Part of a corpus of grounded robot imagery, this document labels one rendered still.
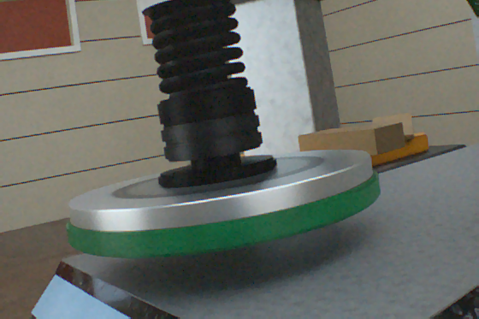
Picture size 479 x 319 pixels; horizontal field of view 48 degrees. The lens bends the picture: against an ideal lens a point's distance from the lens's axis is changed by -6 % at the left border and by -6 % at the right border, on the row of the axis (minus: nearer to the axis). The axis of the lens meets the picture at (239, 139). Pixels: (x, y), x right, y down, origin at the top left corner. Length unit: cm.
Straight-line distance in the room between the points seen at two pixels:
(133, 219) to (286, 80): 100
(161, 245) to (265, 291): 6
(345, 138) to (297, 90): 22
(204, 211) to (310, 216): 6
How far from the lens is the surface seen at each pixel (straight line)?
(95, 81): 680
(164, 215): 30
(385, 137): 110
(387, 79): 717
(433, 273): 31
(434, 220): 42
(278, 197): 30
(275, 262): 37
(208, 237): 29
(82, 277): 44
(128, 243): 31
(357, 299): 29
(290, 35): 129
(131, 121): 691
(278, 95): 130
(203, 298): 32
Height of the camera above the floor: 90
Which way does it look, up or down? 3 degrees down
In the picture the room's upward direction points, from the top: 9 degrees counter-clockwise
